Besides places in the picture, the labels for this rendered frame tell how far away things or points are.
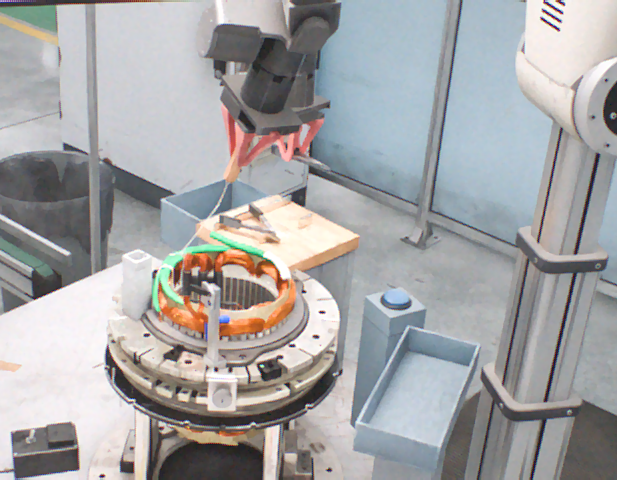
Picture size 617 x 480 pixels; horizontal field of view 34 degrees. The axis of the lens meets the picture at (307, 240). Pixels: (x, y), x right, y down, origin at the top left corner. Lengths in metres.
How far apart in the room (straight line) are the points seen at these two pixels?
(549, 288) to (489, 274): 2.39
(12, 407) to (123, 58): 2.46
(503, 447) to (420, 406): 0.30
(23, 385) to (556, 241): 0.92
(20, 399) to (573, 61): 1.04
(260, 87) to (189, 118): 2.64
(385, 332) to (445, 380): 0.17
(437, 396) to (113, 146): 2.98
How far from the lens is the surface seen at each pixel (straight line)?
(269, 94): 1.20
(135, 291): 1.36
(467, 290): 3.75
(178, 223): 1.76
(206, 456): 1.64
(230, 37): 1.15
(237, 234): 1.67
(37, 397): 1.78
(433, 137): 3.86
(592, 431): 3.16
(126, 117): 4.11
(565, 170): 1.44
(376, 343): 1.59
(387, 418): 1.35
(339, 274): 1.70
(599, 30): 1.29
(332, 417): 1.74
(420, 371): 1.44
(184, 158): 3.91
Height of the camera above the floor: 1.84
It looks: 28 degrees down
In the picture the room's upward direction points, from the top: 5 degrees clockwise
